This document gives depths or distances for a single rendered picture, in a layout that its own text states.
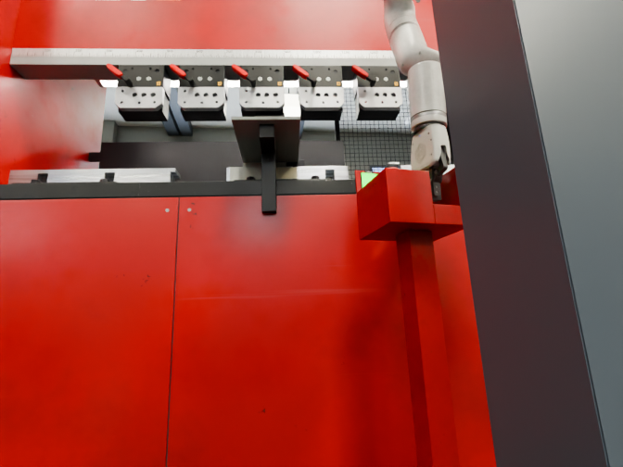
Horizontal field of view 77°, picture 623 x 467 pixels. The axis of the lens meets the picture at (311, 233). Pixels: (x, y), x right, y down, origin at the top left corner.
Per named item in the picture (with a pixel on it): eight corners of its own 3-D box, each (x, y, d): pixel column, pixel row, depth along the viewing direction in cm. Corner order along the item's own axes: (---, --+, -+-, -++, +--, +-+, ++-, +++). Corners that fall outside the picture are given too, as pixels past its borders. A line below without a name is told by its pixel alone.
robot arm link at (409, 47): (438, 55, 115) (468, 122, 98) (386, 52, 113) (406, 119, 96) (450, 24, 108) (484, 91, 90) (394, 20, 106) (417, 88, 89)
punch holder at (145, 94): (113, 107, 125) (118, 63, 130) (124, 121, 134) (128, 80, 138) (161, 107, 126) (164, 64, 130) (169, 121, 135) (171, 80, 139)
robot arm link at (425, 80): (440, 126, 99) (405, 125, 98) (437, 79, 101) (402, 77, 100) (456, 110, 90) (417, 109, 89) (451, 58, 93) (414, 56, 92)
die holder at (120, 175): (5, 198, 118) (9, 170, 120) (18, 205, 123) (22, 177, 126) (173, 195, 121) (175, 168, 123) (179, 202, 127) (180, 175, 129)
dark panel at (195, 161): (92, 233, 169) (101, 142, 180) (94, 235, 171) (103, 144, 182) (349, 228, 177) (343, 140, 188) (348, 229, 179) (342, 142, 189)
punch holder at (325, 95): (299, 107, 129) (298, 64, 133) (298, 120, 137) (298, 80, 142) (344, 107, 130) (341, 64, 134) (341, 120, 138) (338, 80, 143)
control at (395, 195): (390, 221, 79) (383, 141, 83) (359, 240, 94) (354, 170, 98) (473, 225, 85) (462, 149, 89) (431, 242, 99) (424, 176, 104)
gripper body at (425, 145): (403, 133, 97) (406, 176, 96) (426, 115, 88) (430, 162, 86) (430, 136, 100) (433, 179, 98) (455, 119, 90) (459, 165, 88)
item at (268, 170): (259, 200, 98) (259, 123, 103) (262, 217, 112) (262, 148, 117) (275, 200, 98) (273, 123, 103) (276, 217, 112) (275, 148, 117)
